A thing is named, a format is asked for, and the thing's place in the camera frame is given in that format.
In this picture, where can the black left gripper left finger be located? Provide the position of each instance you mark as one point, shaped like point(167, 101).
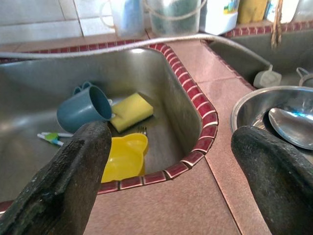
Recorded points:
point(61, 191)

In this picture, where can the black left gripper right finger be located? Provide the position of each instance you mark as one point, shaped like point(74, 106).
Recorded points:
point(281, 186)

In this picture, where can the metal spoon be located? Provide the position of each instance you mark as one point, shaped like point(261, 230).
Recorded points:
point(288, 127)

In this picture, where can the yellow plastic bowl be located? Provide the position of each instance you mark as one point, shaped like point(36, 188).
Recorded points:
point(124, 156)

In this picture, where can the stainless steel bowl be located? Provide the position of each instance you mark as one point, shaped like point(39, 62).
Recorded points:
point(249, 110)

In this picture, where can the blue plastic mug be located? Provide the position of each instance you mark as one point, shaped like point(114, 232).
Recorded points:
point(78, 110)

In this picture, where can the white green small brush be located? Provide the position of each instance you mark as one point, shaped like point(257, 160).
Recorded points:
point(55, 134)
point(51, 141)

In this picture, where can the metal fork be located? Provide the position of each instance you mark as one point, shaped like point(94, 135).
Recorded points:
point(141, 131)

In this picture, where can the yellow dish sponge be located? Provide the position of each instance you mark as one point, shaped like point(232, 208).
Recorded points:
point(132, 110)

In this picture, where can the steel sink basin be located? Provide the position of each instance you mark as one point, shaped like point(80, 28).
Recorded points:
point(244, 54)
point(36, 80)

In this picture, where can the white plastic holder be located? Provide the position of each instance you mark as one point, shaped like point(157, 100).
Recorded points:
point(288, 9)

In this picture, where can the yellow sponge block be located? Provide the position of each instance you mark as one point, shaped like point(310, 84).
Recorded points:
point(252, 11)

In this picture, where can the white detergent bottle yellow cap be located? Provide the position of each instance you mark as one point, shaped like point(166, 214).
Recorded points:
point(217, 17)

